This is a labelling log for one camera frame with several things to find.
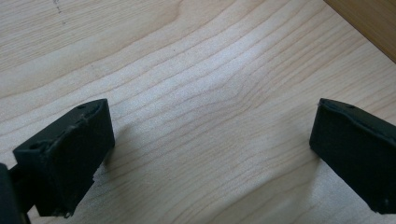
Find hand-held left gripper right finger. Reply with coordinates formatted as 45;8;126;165
308;97;396;216

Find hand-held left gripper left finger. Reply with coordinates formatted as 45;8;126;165
12;98;116;218

